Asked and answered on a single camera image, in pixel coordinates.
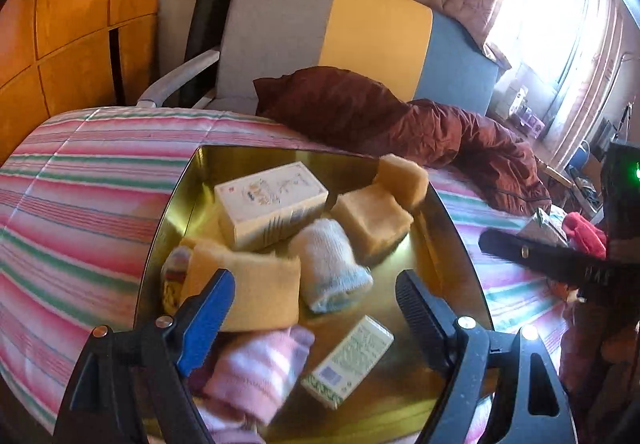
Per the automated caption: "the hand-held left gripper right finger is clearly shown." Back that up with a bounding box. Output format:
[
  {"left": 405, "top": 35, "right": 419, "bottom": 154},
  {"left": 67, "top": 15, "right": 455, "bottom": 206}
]
[{"left": 395, "top": 269, "right": 578, "bottom": 444}]

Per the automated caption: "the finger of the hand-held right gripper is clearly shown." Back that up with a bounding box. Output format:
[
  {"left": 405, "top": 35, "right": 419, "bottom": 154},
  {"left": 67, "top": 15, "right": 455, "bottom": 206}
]
[{"left": 478, "top": 227, "right": 608, "bottom": 290}]

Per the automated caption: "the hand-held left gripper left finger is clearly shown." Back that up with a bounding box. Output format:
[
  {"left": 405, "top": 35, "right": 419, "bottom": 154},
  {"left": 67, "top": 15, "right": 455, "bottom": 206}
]
[{"left": 52, "top": 268, "right": 237, "bottom": 444}]

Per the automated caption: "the yellow printed sock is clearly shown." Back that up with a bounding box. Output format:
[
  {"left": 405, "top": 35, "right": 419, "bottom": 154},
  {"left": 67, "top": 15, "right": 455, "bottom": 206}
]
[{"left": 161, "top": 245, "right": 196, "bottom": 315}]

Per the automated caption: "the yellow sponge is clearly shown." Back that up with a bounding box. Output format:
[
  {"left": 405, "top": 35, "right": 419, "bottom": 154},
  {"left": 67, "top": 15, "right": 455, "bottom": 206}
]
[
  {"left": 331, "top": 185, "right": 415, "bottom": 257},
  {"left": 180, "top": 239, "right": 302, "bottom": 332},
  {"left": 372, "top": 154, "right": 430, "bottom": 212}
]

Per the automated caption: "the gold metal tray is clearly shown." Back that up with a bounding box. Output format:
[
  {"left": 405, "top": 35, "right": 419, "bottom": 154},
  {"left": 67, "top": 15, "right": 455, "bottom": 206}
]
[{"left": 132, "top": 144, "right": 493, "bottom": 444}]

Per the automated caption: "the pink striped sock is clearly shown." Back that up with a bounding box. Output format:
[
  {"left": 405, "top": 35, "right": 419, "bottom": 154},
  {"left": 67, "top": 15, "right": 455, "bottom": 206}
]
[{"left": 192, "top": 324, "right": 316, "bottom": 444}]

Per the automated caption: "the green white small box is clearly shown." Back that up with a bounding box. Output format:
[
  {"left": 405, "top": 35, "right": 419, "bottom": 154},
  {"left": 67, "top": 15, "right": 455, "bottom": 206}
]
[{"left": 301, "top": 315, "right": 395, "bottom": 411}]

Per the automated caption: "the white blue sock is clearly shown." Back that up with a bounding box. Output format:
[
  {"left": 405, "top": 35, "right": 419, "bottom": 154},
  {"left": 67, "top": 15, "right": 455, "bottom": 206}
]
[{"left": 289, "top": 219, "right": 375, "bottom": 314}]

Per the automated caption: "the white cardboard box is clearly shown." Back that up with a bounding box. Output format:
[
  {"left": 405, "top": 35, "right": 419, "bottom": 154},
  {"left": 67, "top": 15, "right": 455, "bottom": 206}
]
[{"left": 215, "top": 161, "right": 330, "bottom": 250}]

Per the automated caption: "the red cloth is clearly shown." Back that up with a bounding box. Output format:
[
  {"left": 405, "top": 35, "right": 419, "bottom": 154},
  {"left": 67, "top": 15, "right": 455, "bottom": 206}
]
[{"left": 562, "top": 211, "right": 608, "bottom": 259}]

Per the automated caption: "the wooden desk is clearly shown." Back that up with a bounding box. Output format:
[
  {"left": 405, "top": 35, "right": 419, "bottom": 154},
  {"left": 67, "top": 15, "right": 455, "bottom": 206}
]
[{"left": 540, "top": 159, "right": 606, "bottom": 220}]

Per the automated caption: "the maroon blanket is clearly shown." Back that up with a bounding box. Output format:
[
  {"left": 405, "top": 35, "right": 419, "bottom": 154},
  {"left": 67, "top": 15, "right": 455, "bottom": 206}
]
[{"left": 380, "top": 99, "right": 551, "bottom": 215}]

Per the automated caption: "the pink striped curtain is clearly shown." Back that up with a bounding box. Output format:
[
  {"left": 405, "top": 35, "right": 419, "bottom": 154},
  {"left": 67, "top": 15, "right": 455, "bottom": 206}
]
[{"left": 550, "top": 0, "right": 631, "bottom": 165}]

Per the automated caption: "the pink green striped bedsheet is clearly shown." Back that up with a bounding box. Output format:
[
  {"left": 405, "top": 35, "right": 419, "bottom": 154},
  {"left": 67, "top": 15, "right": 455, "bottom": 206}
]
[{"left": 0, "top": 107, "right": 571, "bottom": 444}]

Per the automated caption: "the bright window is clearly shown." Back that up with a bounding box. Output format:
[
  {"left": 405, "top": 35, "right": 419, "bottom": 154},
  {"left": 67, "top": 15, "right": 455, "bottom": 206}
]
[{"left": 485, "top": 0, "right": 591, "bottom": 90}]

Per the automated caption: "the maroon pillow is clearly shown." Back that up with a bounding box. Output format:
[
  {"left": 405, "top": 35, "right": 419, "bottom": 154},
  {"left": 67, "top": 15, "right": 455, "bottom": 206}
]
[{"left": 252, "top": 67, "right": 416, "bottom": 155}]

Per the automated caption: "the orange wooden wardrobe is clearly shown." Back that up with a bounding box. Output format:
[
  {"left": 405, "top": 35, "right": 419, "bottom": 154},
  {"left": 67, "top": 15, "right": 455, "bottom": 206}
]
[{"left": 0, "top": 0, "right": 173, "bottom": 165}]

